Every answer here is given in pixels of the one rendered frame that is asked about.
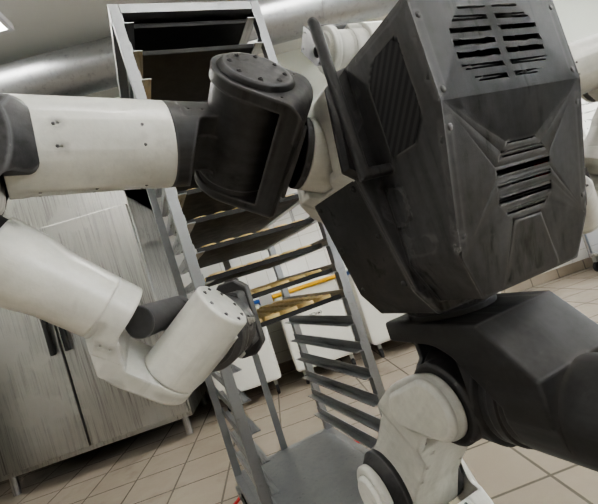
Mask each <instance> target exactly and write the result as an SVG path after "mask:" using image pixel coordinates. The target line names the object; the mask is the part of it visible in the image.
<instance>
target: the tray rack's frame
mask: <svg viewBox="0 0 598 504"><path fill-rule="evenodd" d="M118 7H119V10H120V13H121V14H122V16H123V19H124V22H134V24H146V23H169V22H191V21H214V20H236V19H247V17H249V16H250V13H251V10H252V7H251V4H250V1H217V2H177V3H138V4H118ZM109 22H110V30H111V37H112V44H113V51H114V59H115V66H116V73H117V80H118V88H119V95H120V98H124V99H129V93H128V83H127V72H126V68H125V65H124V61H123V58H122V55H121V52H120V49H119V45H118V42H117V39H116V36H115V32H114V29H113V26H112V23H111V19H110V16H109ZM146 191H147V194H148V198H149V201H150V204H151V207H152V210H153V214H154V217H155V220H156V223H157V227H158V230H159V233H160V236H161V240H162V243H163V246H164V249H165V253H166V256H167V259H168V262H169V266H170V269H171V272H172V275H173V279H174V282H175V285H176V288H177V292H178V295H179V296H184V297H186V298H187V295H186V291H185V288H184V285H183V282H182V278H181V275H180V272H179V269H178V265H177V262H176V259H175V256H174V253H173V249H172V246H171V243H170V240H169V236H168V233H167V230H166V227H165V223H164V220H163V217H162V214H161V210H160V207H159V204H158V201H157V197H156V194H155V191H154V189H146ZM252 358H253V361H254V364H255V367H256V370H257V374H258V377H259V380H260V383H261V386H262V390H263V393H264V396H265V399H266V402H267V406H268V409H269V412H270V415H271V418H272V422H273V425H274V428H275V431H276V434H277V437H278V441H279V444H280V447H281V451H279V452H277V453H275V454H273V455H271V456H269V457H268V458H269V459H270V461H269V462H267V463H266V464H264V465H262V468H263V469H264V470H265V472H266V473H267V474H268V476H269V477H270V478H271V480H272V481H273V482H274V484H275V485H276V486H277V488H278V489H279V490H280V492H278V493H277V494H275V495H273V496H272V497H273V498H274V500H275V501H276V503H277V504H364V502H363V500H362V498H361V495H360V493H359V489H358V480H357V469H358V467H359V466H361V465H363V461H364V455H365V453H366V452H367V451H369V449H367V448H365V447H364V446H362V445H361V444H359V443H357V442H356V441H354V440H352V439H351V438H349V437H347V436H346V435H344V434H343V433H341V432H339V431H338V430H336V429H334V428H333V427H332V425H330V424H328V423H327V422H325V421H323V420H322V419H321V420H322V423H323V426H324V429H322V430H320V431H318V432H316V433H314V434H312V435H310V436H308V437H306V438H304V439H302V440H300V441H298V442H296V443H294V444H292V445H290V446H288V447H287V444H286V441H285V437H284V434H283V431H282V428H281V425H280V422H279V418H278V415H277V412H276V409H275V406H274V402H273V399H272V396H271V393H270V390H269V387H268V383H267V380H266V377H265V374H264V371H263V367H262V364H261V361H260V358H259V355H258V353H257V354H256V355H253V356H252ZM205 383H206V386H207V389H208V392H209V396H210V399H211V402H212V405H213V409H214V412H215V415H216V418H217V422H218V425H219V428H220V431H221V435H222V438H223V441H224V444H225V448H226V451H227V454H228V457H229V461H230V464H231V467H232V470H233V474H234V477H235V480H236V482H237V484H238V485H237V486H236V487H235V489H236V491H237V493H238V495H240V496H241V498H242V495H241V494H243V496H244V498H245V500H246V502H247V503H248V504H260V501H259V497H258V494H257V491H256V488H255V485H254V484H253V482H252V481H251V479H250V477H249V476H248V474H247V472H246V471H245V469H244V470H242V471H241V470H240V466H239V463H238V460H237V457H236V453H235V450H234V447H233V444H232V440H231V437H230V434H229V431H228V427H227V424H226V421H225V418H224V414H223V411H222V408H221V405H220V402H219V398H218V395H217V392H216V389H215V385H214V382H213V379H212V376H211V373H210V375H209V376H208V377H207V378H206V379H205ZM241 501H242V504H244V501H243V498H242V500H241Z"/></svg>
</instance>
